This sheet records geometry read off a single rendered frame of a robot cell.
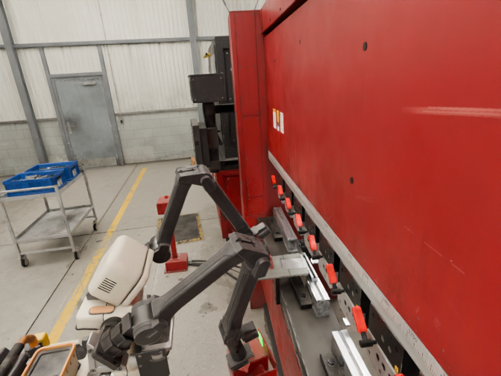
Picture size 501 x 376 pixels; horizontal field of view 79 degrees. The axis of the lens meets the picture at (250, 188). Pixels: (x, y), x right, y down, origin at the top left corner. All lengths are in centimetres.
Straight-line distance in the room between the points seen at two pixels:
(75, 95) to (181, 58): 261
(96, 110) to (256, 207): 650
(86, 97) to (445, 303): 820
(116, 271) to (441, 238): 88
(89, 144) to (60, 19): 273
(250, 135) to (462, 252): 180
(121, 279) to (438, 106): 95
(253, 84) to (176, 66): 599
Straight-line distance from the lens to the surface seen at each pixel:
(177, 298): 95
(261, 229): 146
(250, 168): 226
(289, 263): 161
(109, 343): 105
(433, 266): 63
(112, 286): 111
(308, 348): 139
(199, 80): 231
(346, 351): 128
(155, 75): 813
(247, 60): 217
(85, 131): 853
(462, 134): 54
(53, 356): 159
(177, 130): 818
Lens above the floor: 190
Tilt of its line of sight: 20 degrees down
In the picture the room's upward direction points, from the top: 4 degrees counter-clockwise
